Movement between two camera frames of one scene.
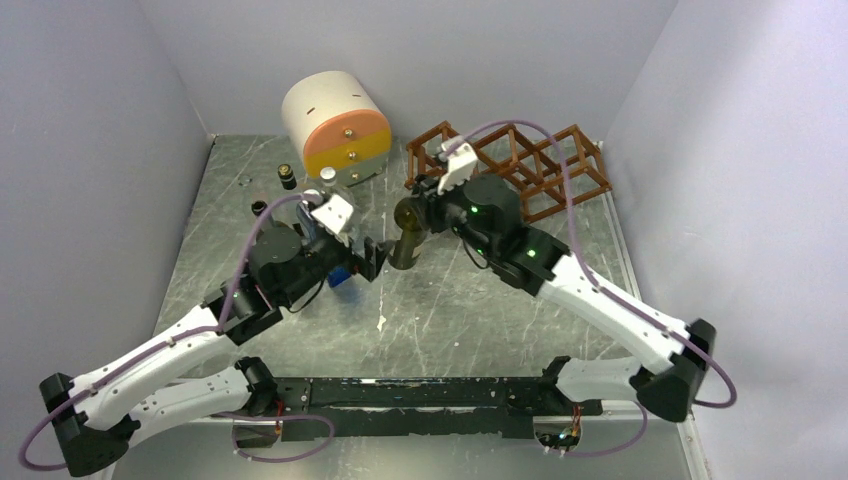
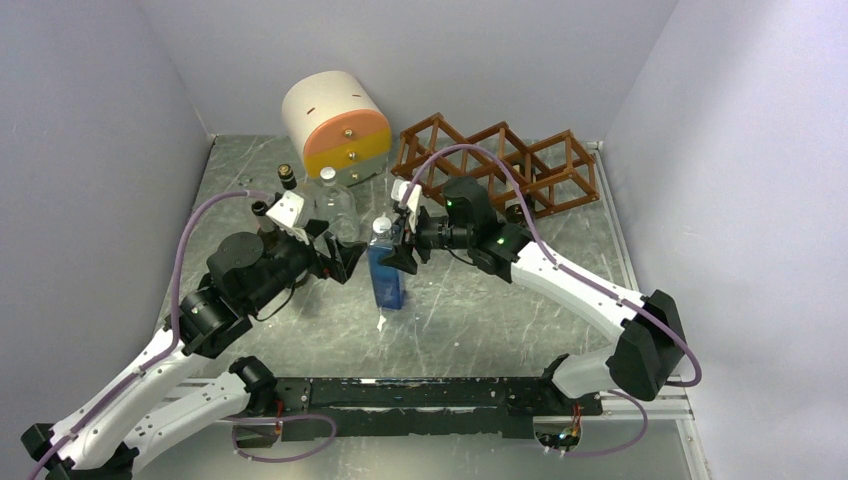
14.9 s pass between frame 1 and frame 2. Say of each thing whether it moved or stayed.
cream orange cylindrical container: stayed
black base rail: stayed
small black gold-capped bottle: stayed
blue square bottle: moved
